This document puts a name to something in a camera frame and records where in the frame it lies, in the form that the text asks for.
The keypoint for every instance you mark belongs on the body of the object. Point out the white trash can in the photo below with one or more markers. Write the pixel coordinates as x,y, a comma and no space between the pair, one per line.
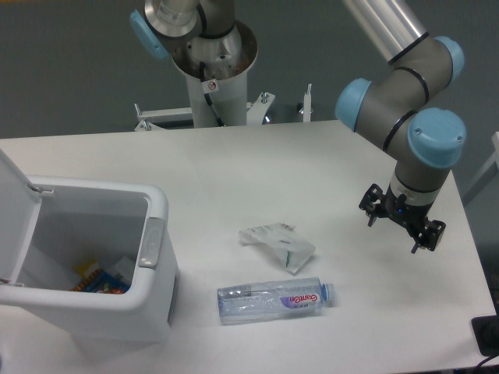
123,227

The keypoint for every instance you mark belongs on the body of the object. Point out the black device at edge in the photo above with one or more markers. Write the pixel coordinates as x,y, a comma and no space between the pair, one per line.
485,329

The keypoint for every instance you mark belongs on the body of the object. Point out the colourful trash in can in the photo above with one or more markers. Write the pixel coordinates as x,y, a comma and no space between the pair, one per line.
96,280

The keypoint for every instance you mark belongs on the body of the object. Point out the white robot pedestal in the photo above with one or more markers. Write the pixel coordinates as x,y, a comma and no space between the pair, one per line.
218,68

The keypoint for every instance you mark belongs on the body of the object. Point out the clear plastic bag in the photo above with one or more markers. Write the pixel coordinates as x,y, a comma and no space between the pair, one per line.
290,248

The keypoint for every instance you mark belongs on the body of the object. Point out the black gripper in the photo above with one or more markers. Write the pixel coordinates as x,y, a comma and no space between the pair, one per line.
406,207

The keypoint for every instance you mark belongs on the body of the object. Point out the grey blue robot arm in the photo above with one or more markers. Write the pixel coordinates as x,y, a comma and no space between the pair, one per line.
393,114

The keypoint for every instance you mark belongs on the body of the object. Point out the white trash can lid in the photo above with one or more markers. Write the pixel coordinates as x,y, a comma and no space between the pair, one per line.
20,207

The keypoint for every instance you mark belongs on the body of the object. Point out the clear plastic water bottle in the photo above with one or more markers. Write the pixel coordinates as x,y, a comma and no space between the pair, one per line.
282,299

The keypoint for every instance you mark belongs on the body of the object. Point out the white frame at right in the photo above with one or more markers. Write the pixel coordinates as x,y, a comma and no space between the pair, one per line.
484,175

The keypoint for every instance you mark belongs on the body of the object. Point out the white metal base frame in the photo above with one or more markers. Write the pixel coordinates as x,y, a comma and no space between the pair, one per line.
203,115

